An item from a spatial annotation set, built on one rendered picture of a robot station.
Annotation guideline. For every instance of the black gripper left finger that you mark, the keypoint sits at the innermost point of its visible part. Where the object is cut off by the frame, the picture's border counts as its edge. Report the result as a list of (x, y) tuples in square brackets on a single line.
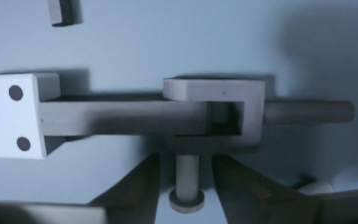
[(137, 193)]

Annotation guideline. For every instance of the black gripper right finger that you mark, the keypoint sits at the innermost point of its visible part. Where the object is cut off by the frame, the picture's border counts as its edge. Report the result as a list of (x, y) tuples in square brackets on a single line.
[(248, 197)]

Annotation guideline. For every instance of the white square block with black dots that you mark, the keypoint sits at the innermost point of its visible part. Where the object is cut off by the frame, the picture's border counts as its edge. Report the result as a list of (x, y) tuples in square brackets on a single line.
[(20, 128)]

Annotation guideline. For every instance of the grey clevis fork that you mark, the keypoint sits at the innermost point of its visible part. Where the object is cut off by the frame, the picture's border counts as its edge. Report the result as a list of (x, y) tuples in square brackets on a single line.
[(247, 113)]

